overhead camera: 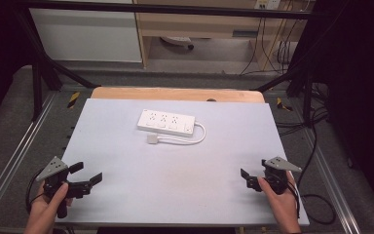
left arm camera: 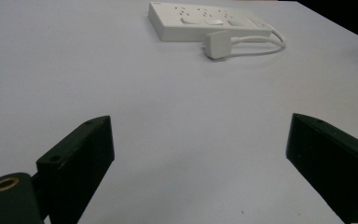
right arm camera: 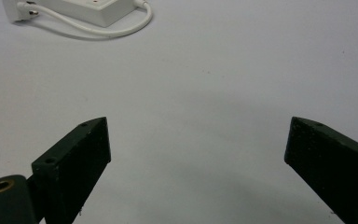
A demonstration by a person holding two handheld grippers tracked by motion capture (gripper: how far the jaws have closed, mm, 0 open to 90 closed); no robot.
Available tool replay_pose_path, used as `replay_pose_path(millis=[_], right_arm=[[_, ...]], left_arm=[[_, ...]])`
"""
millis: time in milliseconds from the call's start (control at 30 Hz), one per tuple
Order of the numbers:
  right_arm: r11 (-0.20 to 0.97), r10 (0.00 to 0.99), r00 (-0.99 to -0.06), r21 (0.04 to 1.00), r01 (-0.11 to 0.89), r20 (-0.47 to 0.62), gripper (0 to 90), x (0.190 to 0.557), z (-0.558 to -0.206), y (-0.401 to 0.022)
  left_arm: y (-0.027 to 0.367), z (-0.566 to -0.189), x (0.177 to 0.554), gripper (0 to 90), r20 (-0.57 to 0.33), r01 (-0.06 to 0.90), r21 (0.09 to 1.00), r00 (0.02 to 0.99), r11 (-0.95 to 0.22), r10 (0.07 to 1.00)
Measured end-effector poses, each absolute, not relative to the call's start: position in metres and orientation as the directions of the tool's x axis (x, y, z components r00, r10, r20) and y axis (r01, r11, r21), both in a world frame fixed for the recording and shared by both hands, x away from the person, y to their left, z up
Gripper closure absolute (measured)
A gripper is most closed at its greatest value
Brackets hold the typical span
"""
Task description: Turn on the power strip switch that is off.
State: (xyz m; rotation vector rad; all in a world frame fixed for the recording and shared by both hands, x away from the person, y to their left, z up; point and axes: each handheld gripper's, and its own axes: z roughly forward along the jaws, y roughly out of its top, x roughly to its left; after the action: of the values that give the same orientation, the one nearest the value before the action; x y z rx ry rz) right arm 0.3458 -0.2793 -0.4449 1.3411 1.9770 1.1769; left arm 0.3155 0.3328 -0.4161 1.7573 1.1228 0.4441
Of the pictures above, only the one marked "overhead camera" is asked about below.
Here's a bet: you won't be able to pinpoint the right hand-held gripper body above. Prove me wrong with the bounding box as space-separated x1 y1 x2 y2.
245 156 303 196

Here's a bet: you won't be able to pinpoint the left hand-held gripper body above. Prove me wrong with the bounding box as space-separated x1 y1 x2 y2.
34 156 93 219

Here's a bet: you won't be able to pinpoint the white power strip cable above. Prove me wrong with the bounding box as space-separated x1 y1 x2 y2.
155 121 207 146

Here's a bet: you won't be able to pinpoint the white power strip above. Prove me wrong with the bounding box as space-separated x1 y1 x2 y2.
136 108 197 137

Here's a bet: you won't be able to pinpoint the person's right hand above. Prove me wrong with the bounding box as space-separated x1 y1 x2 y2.
257 171 302 226

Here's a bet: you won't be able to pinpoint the person's left hand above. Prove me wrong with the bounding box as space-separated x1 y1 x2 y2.
23 180 75 230

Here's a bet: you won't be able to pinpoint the black metal stand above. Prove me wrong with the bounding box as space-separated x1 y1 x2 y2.
254 13 318 127
13 6 102 122

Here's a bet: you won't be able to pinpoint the wooden table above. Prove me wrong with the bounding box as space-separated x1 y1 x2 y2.
91 86 266 104

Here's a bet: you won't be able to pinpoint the black curtain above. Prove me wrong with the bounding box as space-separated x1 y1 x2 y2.
0 0 35 130
308 0 374 223

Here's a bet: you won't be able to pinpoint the white cabinet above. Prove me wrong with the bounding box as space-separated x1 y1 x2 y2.
28 0 143 63

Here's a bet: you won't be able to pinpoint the office chair base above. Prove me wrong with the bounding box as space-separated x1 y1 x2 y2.
160 35 196 51

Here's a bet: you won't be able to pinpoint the light wooden desk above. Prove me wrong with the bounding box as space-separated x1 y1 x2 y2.
132 0 310 70

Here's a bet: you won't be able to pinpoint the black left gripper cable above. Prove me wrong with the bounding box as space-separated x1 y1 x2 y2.
25 169 47 215

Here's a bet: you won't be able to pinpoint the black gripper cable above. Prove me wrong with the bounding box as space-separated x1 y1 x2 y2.
285 125 337 226
25 169 47 215

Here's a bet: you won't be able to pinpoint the aluminium rail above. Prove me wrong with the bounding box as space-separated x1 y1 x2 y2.
300 125 363 234
0 92 58 226

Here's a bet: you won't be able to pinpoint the black floor cables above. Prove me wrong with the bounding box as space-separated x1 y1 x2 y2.
274 82 331 137

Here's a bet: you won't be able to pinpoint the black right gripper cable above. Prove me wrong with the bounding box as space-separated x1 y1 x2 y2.
285 125 337 226

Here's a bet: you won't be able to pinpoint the hanging black cables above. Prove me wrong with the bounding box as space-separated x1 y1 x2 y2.
239 15 304 77

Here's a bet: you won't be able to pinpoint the white wall socket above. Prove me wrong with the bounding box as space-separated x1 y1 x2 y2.
254 0 282 11

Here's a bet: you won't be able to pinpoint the black metal frame crossbar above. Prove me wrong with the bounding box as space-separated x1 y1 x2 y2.
16 0 318 20

